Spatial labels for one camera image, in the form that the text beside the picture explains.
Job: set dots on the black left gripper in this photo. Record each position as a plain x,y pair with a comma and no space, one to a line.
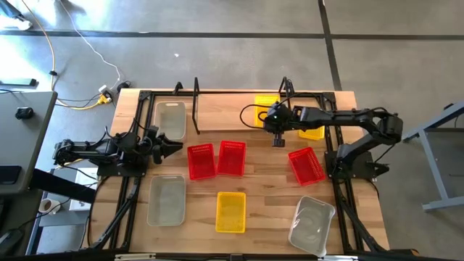
154,145

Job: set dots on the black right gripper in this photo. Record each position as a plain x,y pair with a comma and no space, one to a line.
282,127

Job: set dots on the yellow plastic slotted basket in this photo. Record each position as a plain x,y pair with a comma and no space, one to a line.
311,135
231,212
261,102

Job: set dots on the red plastic slotted basket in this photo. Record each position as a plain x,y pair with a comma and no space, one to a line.
201,161
231,158
306,166

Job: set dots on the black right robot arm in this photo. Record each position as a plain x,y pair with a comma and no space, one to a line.
344,117

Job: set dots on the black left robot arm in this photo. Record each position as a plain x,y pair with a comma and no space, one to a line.
87,149

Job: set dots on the black plug adaptor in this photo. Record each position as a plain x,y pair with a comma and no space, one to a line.
123,86

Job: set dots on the white power strip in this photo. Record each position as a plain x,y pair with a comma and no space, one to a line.
104,91

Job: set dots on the white box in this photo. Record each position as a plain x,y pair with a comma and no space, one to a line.
85,188

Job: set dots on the white paper cup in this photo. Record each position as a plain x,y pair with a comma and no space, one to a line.
48,206

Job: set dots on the grey side table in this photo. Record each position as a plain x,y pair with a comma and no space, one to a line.
25,145

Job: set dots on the small black device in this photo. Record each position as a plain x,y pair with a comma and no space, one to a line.
24,112

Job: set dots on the grey metal stand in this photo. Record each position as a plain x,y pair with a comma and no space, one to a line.
431,170

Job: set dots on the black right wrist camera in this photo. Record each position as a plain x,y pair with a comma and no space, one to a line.
277,112

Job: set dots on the black aluminium table frame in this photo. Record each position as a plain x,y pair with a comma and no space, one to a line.
328,97

